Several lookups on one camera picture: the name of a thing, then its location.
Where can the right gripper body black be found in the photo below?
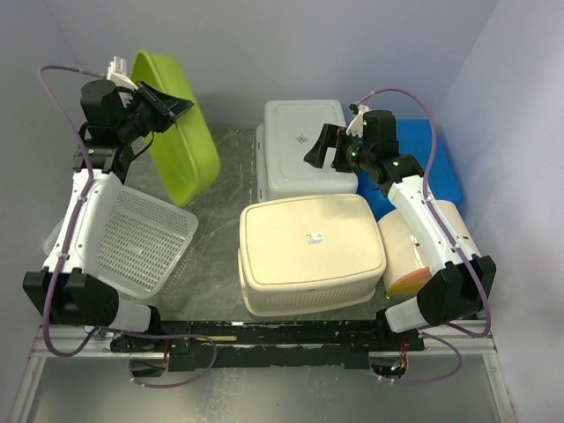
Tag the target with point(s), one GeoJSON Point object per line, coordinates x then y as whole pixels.
{"type": "Point", "coordinates": [352, 154]}

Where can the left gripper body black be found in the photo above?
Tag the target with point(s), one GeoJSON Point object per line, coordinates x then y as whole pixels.
{"type": "Point", "coordinates": [143, 116]}

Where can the large white plastic container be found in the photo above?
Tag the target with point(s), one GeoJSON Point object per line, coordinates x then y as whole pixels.
{"type": "Point", "coordinates": [290, 130]}

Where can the green basket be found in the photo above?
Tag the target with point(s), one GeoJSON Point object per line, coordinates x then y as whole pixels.
{"type": "Point", "coordinates": [184, 156]}

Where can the cream perforated laundry basket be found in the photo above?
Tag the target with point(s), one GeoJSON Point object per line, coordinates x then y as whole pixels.
{"type": "Point", "coordinates": [304, 255]}

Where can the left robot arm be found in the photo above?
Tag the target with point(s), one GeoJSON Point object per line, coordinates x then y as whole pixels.
{"type": "Point", "coordinates": [66, 289]}

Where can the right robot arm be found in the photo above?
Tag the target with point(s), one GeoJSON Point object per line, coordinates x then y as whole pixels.
{"type": "Point", "coordinates": [460, 277]}

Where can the white basket at bottom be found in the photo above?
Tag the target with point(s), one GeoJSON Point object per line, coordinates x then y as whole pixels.
{"type": "Point", "coordinates": [143, 240]}

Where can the cream cylindrical stool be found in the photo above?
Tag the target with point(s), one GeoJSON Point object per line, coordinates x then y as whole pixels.
{"type": "Point", "coordinates": [401, 260]}

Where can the wooden pencil on base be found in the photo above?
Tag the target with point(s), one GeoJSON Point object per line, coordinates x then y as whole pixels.
{"type": "Point", "coordinates": [223, 338]}

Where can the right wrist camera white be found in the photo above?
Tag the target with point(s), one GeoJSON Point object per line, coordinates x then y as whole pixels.
{"type": "Point", "coordinates": [356, 127]}

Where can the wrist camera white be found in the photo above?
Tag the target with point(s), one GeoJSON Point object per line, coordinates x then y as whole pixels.
{"type": "Point", "coordinates": [356, 127]}
{"type": "Point", "coordinates": [117, 74]}

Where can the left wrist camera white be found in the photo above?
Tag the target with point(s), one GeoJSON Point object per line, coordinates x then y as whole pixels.
{"type": "Point", "coordinates": [117, 74]}

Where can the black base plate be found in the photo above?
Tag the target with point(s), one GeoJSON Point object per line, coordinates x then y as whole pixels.
{"type": "Point", "coordinates": [342, 343]}

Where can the aluminium rail frame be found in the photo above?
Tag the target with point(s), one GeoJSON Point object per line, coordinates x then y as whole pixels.
{"type": "Point", "coordinates": [462, 376]}

